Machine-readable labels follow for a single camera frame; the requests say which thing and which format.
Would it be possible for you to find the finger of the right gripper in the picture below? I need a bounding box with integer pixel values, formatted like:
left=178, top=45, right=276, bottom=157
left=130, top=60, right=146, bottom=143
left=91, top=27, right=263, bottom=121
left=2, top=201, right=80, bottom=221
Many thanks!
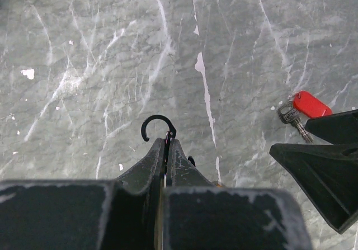
left=270, top=144, right=357, bottom=234
left=305, top=110, right=358, bottom=144

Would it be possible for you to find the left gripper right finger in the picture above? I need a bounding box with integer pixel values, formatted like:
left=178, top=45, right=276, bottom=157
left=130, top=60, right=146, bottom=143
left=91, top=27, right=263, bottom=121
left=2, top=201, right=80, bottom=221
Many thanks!
left=162, top=140, right=312, bottom=249

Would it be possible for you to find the red key tag with key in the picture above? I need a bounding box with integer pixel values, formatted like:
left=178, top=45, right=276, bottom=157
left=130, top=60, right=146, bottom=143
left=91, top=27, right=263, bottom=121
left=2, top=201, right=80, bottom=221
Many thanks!
left=277, top=91, right=333, bottom=143

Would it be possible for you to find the black S-hook carabiner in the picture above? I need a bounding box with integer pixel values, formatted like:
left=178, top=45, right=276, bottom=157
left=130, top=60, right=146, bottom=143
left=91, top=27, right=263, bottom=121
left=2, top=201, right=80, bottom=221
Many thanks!
left=140, top=115, right=196, bottom=175

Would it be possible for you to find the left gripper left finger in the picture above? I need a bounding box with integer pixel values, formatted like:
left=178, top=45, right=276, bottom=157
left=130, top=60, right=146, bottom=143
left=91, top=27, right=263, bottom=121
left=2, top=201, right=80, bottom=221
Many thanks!
left=1, top=138, right=164, bottom=249

